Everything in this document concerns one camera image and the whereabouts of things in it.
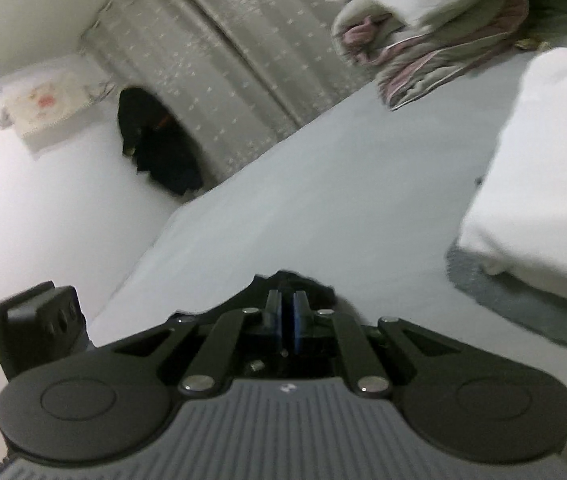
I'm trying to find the folded grey garment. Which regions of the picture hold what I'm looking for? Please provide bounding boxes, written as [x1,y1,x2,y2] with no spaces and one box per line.
[445,244,567,348]

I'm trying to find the folded white garment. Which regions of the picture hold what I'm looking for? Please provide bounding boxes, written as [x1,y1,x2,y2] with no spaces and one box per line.
[458,48,567,298]

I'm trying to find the grey bed sheet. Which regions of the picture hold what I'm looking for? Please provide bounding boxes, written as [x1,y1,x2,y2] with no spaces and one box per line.
[84,49,567,480]

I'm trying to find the grey dotted curtain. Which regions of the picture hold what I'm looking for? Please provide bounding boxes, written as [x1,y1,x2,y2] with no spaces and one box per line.
[80,0,369,181]

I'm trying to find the black garment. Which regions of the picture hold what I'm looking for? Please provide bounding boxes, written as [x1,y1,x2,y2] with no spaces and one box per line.
[243,270,363,342]

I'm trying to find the folded pink white quilt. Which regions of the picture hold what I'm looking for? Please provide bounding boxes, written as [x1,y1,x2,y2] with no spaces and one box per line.
[328,0,529,110]

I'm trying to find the black clothes hanging in corner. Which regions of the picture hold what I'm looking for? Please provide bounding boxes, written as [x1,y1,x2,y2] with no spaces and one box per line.
[117,86,204,196]

